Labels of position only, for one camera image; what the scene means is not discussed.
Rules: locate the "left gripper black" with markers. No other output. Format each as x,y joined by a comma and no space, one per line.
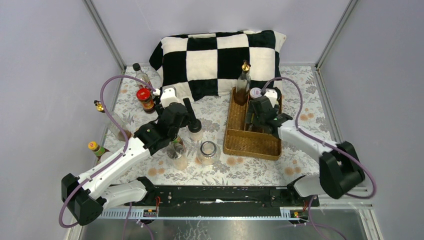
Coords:
189,116

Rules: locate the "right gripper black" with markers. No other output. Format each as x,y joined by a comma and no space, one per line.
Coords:
249,114

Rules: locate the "black cap salt shaker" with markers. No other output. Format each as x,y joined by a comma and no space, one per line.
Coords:
195,130

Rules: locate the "woven wicker tray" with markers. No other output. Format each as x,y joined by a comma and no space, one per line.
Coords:
241,142

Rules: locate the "glass cruet gold spout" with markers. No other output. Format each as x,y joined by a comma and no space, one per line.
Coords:
243,84

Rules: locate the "white lid brown sauce jar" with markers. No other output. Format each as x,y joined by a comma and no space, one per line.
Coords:
255,93

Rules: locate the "black cap shaker bottle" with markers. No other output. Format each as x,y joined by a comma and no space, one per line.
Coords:
279,93

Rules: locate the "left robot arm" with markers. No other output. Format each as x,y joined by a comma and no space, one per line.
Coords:
80,194

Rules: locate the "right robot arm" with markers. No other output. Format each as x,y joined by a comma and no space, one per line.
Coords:
339,171

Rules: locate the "green bottle yellow cap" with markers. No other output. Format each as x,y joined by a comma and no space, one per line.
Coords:
179,140

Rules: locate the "floral tablecloth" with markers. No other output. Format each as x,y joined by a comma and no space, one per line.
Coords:
229,170

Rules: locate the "glass jar silver lid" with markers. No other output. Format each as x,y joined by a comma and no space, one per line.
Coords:
208,153

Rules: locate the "red lid chili sauce jar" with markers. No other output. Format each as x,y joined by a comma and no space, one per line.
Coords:
144,96

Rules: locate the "black white checkered pillow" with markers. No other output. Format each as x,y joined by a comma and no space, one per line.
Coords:
209,64

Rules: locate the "clear vinegar bottle black cap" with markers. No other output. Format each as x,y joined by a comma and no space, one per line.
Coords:
141,75

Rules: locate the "reflected cruet gold spout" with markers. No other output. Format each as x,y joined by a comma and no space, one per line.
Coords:
116,126

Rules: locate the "reflected green bottle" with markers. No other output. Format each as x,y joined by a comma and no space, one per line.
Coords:
97,149

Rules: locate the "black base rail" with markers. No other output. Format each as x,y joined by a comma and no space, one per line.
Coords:
222,201

